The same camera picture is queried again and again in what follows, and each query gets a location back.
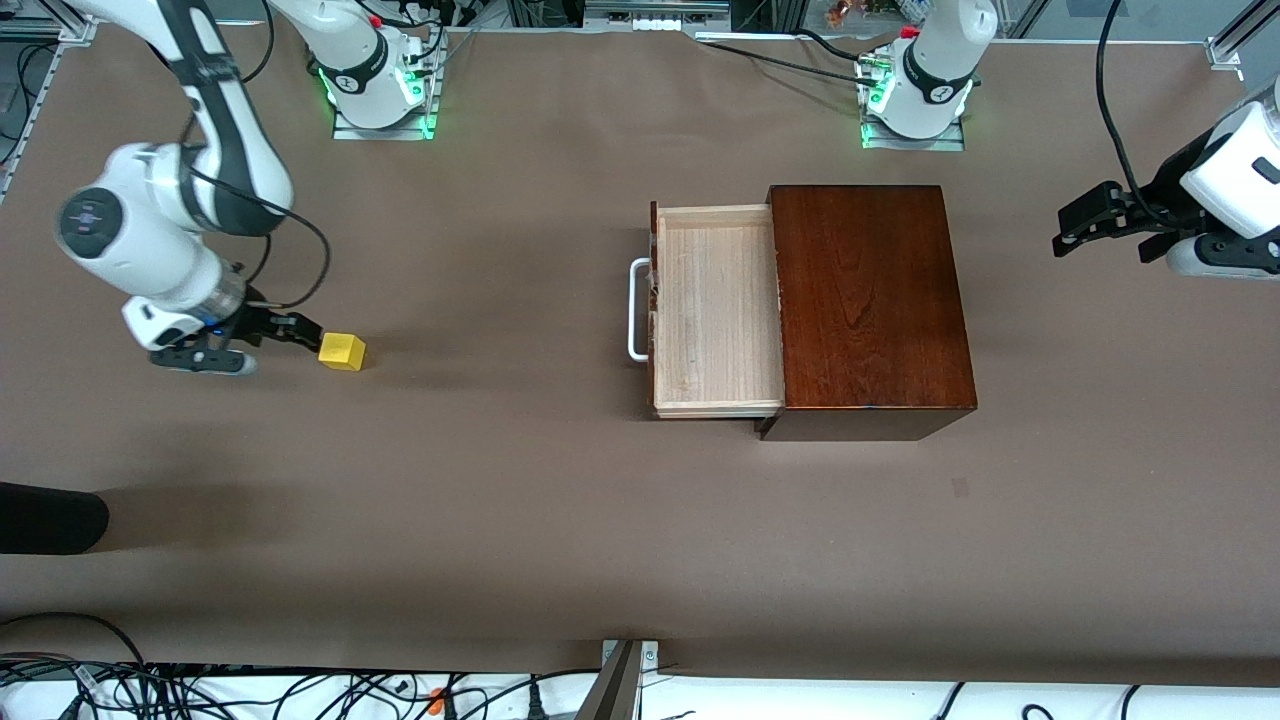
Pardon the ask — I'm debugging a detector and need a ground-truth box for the yellow block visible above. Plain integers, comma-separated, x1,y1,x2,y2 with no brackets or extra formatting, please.
318,332,367,373

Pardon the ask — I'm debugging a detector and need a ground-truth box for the light wooden drawer with handle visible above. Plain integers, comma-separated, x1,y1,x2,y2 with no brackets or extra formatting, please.
628,200,787,421

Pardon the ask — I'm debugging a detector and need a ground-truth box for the dark brown wooden cabinet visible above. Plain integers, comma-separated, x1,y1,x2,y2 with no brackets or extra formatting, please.
757,184,979,443

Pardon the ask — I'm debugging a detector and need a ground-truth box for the black rounded cylinder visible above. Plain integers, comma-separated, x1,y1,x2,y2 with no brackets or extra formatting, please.
0,481,111,557

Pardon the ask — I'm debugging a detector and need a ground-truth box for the grey metal pole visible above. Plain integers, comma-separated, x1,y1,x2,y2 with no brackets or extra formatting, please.
575,640,643,720

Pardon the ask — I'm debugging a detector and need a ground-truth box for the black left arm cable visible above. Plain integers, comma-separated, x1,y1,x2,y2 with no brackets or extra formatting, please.
1096,0,1153,201

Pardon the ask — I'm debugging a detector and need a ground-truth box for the aluminium frame rail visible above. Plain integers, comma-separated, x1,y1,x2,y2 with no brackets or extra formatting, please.
0,45,63,206
25,0,98,47
1205,0,1280,71

